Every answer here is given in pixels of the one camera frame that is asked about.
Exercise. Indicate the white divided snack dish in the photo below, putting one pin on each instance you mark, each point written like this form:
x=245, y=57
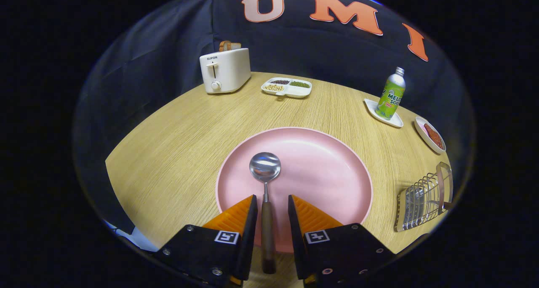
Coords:
x=297, y=93

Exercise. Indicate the white oval plate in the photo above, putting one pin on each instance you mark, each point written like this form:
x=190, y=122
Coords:
x=423, y=138

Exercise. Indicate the white square coaster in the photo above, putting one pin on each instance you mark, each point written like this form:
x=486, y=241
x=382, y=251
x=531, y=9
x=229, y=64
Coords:
x=396, y=121

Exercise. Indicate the brown toast slice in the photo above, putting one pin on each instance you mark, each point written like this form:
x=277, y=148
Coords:
x=224, y=46
x=236, y=46

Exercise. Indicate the pink ham slices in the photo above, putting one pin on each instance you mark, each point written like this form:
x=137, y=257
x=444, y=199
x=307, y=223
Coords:
x=422, y=129

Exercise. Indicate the cream white toaster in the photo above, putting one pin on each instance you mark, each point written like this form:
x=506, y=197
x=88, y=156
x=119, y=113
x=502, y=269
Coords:
x=231, y=71

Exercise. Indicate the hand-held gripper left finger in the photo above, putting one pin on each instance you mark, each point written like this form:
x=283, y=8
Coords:
x=248, y=237

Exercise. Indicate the pile of green beans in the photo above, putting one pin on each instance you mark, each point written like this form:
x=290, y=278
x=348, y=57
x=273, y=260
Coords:
x=300, y=84

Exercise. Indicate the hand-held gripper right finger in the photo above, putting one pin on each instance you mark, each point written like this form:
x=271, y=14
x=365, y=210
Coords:
x=296, y=237

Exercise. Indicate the pink round plate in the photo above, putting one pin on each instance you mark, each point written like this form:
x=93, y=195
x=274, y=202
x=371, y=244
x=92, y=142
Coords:
x=320, y=170

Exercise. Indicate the green soda bottle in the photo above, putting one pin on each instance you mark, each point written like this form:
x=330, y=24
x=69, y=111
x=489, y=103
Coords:
x=390, y=96

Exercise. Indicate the pile of dark red beans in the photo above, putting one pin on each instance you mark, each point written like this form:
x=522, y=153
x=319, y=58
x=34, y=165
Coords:
x=280, y=82

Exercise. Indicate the pile of yellow soybeans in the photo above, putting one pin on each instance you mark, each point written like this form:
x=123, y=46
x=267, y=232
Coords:
x=273, y=87

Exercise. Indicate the red fried meat piece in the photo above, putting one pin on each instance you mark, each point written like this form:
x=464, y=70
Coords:
x=433, y=136

